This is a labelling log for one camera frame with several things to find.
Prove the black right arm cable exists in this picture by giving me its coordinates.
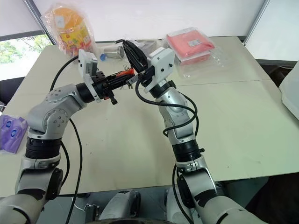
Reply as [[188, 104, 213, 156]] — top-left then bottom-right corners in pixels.
[[135, 78, 200, 224]]

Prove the clear plastic blister tray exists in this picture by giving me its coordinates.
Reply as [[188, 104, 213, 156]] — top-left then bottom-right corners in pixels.
[[175, 46, 226, 79]]

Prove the red hex key holder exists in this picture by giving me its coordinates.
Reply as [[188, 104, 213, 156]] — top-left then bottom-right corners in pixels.
[[114, 66, 135, 91]]

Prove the purple tissue pack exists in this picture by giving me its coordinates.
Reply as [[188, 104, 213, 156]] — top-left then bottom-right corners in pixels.
[[0, 114, 29, 155]]

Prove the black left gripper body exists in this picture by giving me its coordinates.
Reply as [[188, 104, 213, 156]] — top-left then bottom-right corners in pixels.
[[92, 71, 118, 105]]

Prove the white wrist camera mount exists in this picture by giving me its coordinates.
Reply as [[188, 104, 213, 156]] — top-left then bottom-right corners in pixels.
[[78, 49, 104, 104], [142, 47, 176, 94]]

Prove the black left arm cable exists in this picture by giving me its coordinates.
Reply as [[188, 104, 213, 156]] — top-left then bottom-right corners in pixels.
[[50, 56, 83, 224]]

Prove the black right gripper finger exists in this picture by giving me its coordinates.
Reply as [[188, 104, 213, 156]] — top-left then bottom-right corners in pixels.
[[122, 40, 148, 69], [123, 44, 142, 76]]

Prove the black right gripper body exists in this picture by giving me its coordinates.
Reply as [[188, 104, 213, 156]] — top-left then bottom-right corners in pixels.
[[137, 66, 156, 87]]

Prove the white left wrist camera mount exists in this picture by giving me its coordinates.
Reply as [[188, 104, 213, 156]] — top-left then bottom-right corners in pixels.
[[78, 49, 104, 104]]

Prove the orange snack cups plastic bag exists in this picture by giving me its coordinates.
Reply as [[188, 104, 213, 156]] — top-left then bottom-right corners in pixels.
[[41, 2, 98, 58]]

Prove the silver metal can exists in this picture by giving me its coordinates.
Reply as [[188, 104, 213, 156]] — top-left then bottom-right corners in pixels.
[[104, 46, 126, 60]]

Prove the grey plastic bag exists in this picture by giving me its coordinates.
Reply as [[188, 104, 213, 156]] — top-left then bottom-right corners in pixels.
[[134, 39, 169, 56]]

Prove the grey metal frame post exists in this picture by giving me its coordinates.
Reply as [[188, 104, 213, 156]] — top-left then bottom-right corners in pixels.
[[242, 0, 273, 46], [22, 0, 58, 46]]

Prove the red packet in clear wrap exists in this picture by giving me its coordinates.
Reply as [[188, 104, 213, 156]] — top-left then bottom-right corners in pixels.
[[166, 27, 214, 63]]

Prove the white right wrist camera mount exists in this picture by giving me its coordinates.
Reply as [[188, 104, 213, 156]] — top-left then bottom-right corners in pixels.
[[142, 47, 176, 94]]

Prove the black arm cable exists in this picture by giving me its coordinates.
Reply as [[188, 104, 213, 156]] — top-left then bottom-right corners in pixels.
[[50, 56, 83, 224], [135, 78, 200, 224]]

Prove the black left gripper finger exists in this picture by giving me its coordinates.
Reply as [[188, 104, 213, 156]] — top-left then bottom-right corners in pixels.
[[107, 81, 129, 92], [105, 74, 135, 83]]

